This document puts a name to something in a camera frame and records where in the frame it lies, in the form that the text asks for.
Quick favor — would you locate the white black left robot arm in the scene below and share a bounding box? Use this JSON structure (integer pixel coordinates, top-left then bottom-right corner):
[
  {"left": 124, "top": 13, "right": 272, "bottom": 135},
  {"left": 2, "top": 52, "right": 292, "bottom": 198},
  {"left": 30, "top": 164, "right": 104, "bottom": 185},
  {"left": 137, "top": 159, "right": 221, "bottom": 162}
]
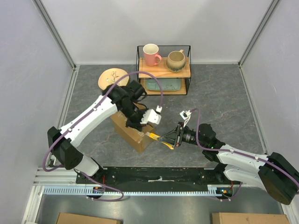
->
[{"left": 47, "top": 80, "right": 146, "bottom": 183}]

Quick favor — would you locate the teal rectangular ceramic tray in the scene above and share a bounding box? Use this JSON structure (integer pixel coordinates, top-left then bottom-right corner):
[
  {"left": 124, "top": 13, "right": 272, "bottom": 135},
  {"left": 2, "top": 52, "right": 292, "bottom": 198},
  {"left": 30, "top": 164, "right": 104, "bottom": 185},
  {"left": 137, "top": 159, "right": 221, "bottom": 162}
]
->
[{"left": 145, "top": 78, "right": 181, "bottom": 91}]

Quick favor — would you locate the brown cardboard express box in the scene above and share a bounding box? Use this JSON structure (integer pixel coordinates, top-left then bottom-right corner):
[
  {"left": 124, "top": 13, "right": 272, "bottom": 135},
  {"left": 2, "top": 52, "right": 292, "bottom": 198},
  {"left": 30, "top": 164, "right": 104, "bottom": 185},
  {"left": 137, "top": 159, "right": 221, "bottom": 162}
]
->
[{"left": 110, "top": 103, "right": 154, "bottom": 153}]

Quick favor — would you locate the yellow utility knife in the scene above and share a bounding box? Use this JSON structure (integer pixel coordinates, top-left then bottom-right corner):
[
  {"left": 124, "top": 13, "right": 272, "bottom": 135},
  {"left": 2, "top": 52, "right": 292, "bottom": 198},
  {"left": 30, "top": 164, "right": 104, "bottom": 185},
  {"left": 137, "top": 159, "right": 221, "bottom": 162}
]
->
[{"left": 145, "top": 132, "right": 174, "bottom": 150}]

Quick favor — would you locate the cardboard box bottom left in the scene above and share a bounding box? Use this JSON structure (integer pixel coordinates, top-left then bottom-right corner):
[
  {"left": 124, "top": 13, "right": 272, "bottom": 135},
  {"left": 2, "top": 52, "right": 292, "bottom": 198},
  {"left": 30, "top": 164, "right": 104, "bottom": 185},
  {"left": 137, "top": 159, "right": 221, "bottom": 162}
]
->
[{"left": 56, "top": 212, "right": 122, "bottom": 224}]

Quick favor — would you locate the beige stoneware mug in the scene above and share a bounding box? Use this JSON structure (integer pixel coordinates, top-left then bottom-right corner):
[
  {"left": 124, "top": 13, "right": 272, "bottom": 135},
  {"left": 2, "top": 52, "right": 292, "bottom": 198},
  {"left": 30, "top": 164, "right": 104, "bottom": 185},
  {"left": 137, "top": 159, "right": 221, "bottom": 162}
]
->
[{"left": 166, "top": 49, "right": 186, "bottom": 73}]

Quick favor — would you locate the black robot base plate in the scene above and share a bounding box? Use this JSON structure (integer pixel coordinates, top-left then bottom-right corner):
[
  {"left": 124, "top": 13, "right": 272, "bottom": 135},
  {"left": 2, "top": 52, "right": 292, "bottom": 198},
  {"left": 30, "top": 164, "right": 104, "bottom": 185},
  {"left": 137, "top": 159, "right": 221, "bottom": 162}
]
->
[{"left": 76, "top": 166, "right": 243, "bottom": 193}]

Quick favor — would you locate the aluminium frame rail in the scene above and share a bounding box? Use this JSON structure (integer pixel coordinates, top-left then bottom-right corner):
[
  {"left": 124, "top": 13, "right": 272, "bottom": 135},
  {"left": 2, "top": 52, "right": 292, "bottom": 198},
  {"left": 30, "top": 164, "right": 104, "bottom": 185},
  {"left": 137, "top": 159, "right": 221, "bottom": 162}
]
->
[{"left": 33, "top": 0, "right": 76, "bottom": 70}]

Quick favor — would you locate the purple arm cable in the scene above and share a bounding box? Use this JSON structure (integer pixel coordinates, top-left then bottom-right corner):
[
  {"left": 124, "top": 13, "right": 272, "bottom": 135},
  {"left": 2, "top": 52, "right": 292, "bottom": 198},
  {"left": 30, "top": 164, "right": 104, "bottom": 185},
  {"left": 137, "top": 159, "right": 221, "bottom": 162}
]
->
[
  {"left": 189, "top": 108, "right": 299, "bottom": 203},
  {"left": 42, "top": 71, "right": 164, "bottom": 201}
]

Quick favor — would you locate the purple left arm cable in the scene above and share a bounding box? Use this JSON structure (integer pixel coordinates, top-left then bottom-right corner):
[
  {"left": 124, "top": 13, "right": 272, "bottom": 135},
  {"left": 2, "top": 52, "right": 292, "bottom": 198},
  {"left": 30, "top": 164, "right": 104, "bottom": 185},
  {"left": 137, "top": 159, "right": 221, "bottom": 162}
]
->
[{"left": 42, "top": 71, "right": 164, "bottom": 201}]

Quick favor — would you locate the beige plate with bird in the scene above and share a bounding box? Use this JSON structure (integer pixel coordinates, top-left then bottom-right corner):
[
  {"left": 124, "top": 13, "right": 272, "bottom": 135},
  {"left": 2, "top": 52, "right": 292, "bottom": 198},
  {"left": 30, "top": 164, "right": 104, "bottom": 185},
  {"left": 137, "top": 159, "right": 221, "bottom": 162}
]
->
[{"left": 98, "top": 68, "right": 127, "bottom": 90}]

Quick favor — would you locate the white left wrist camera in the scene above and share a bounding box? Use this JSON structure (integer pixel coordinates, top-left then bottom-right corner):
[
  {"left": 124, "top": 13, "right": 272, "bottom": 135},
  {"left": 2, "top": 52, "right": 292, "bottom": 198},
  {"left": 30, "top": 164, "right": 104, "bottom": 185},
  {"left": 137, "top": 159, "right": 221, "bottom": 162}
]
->
[{"left": 140, "top": 105, "right": 162, "bottom": 126}]

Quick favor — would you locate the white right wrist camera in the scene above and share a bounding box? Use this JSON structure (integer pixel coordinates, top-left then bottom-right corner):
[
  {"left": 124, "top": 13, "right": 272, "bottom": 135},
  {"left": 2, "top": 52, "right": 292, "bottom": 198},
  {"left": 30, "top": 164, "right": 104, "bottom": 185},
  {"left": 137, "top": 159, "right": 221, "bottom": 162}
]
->
[{"left": 179, "top": 110, "right": 192, "bottom": 127}]

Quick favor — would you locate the grey slotted cable duct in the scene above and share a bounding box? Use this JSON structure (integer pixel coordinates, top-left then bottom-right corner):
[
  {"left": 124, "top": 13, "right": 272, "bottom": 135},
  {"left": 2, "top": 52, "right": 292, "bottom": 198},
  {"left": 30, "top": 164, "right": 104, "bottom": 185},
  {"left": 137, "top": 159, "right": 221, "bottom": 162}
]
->
[{"left": 43, "top": 186, "right": 227, "bottom": 196}]

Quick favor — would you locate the cardboard box bottom right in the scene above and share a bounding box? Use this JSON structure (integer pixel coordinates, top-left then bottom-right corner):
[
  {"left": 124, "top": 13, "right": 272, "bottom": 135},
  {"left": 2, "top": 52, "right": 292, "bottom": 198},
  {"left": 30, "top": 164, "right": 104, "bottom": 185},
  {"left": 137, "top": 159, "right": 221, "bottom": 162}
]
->
[{"left": 212, "top": 212, "right": 290, "bottom": 224}]

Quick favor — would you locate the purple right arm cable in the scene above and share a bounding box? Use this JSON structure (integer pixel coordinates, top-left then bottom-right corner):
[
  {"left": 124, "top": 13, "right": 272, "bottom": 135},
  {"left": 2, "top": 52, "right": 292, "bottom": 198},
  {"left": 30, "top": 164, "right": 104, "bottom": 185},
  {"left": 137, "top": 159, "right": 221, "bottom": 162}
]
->
[{"left": 189, "top": 108, "right": 299, "bottom": 203}]

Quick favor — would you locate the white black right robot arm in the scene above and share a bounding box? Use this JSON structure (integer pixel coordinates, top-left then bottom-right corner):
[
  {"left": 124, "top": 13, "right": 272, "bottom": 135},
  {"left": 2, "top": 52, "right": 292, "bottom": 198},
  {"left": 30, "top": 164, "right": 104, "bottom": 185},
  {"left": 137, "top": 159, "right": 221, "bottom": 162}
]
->
[{"left": 157, "top": 122, "right": 299, "bottom": 205}]

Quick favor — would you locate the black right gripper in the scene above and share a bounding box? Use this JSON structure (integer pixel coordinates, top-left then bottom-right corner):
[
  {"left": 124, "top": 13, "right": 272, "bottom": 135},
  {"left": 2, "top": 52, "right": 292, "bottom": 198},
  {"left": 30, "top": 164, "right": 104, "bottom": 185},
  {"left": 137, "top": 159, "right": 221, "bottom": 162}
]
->
[{"left": 159, "top": 122, "right": 206, "bottom": 147}]

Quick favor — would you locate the black wire wooden shelf rack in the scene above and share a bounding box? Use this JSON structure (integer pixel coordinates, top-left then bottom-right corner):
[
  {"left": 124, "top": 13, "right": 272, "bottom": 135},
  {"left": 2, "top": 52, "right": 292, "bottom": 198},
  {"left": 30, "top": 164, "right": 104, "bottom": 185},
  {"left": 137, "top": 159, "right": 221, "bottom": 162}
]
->
[{"left": 136, "top": 45, "right": 192, "bottom": 95}]

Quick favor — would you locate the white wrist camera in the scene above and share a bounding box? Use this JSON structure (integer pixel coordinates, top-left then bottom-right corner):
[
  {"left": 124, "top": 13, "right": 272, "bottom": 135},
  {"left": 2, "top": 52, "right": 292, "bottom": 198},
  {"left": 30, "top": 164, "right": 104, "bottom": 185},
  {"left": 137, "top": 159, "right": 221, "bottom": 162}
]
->
[
  {"left": 140, "top": 105, "right": 162, "bottom": 126},
  {"left": 179, "top": 110, "right": 192, "bottom": 127}
]

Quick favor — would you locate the pink ceramic mug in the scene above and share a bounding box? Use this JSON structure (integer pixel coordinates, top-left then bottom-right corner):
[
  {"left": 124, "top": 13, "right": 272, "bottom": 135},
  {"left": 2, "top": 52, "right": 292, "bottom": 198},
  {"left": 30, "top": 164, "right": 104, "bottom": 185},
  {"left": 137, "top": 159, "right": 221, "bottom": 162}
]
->
[{"left": 143, "top": 43, "right": 162, "bottom": 67}]

